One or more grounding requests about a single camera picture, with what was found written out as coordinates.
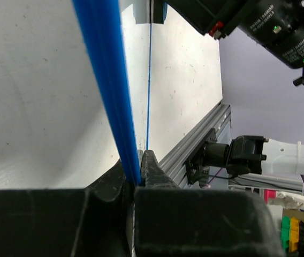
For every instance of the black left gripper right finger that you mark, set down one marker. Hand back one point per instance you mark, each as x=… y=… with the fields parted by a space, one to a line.
x=170 y=221

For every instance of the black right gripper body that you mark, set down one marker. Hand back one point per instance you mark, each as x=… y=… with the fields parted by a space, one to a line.
x=215 y=18

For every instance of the aluminium extrusion frame rail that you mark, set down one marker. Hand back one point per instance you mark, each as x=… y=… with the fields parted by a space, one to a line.
x=215 y=126

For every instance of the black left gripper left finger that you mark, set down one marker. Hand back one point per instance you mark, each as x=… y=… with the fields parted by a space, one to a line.
x=88 y=221

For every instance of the colourful connector block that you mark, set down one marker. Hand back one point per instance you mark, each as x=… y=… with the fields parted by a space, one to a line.
x=287 y=210

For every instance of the blue black whiteboard eraser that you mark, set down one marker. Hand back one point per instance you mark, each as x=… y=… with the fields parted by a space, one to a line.
x=158 y=11

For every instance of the blue framed whiteboard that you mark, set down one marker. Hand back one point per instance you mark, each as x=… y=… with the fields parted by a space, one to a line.
x=117 y=50

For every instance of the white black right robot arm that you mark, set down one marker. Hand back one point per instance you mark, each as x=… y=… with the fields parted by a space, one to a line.
x=278 y=26

